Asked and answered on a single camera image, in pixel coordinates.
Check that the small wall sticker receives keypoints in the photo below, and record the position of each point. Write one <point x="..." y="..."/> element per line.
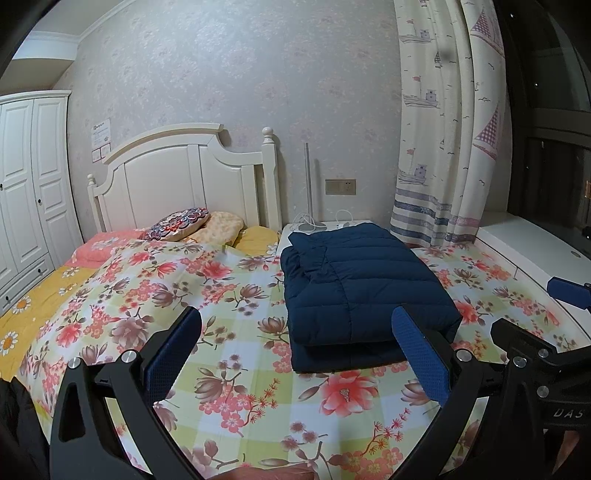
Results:
<point x="101" y="154"/>

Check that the white floor lamp stand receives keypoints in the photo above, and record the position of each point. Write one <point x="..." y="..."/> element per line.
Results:
<point x="306" y="184"/>

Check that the white nightstand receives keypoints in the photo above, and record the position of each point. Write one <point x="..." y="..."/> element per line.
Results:
<point x="287" y="233"/>

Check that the black cloth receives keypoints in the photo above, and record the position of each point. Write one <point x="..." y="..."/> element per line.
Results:
<point x="18" y="424"/>

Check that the white wardrobe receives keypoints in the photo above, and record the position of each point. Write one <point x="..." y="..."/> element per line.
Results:
<point x="32" y="184"/>

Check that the white bed headboard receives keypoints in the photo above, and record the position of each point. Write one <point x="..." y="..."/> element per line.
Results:
<point x="184" y="184"/>

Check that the yellow daisy quilt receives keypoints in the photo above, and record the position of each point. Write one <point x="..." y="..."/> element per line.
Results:
<point x="32" y="314"/>

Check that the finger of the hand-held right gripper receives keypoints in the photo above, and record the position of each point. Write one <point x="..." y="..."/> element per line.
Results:
<point x="517" y="339"/>
<point x="570" y="291"/>

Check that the floral checked bedsheet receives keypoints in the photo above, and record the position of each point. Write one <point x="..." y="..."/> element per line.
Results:
<point x="240" y="323"/>

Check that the purple patterned cushion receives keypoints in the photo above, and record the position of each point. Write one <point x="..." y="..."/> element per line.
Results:
<point x="178" y="221"/>

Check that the plain yellow pillow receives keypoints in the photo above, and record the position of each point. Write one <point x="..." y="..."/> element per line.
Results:
<point x="258" y="237"/>

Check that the white window ledge cabinet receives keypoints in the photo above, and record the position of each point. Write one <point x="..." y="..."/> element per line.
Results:
<point x="521" y="240"/>

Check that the sailboat print curtain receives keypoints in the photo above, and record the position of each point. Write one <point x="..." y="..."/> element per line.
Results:
<point x="438" y="138"/>

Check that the white wall notice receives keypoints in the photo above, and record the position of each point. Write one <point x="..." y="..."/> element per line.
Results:
<point x="101" y="134"/>

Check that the pink floral pillow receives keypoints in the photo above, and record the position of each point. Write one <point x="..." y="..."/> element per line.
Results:
<point x="106" y="242"/>

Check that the pale yellow floral pillow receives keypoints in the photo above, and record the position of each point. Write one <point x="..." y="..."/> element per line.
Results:
<point x="221" y="226"/>

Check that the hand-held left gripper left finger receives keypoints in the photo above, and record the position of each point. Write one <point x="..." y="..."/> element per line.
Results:
<point x="174" y="344"/>

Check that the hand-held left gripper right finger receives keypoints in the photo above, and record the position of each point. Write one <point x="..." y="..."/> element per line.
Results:
<point x="418" y="357"/>

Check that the blue quilted jacket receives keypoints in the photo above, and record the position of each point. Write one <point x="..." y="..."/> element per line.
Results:
<point x="360" y="286"/>

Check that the gold wall socket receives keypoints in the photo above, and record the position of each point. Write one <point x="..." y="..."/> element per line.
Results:
<point x="340" y="186"/>

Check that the dark window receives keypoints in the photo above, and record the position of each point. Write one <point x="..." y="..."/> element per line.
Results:
<point x="554" y="115"/>

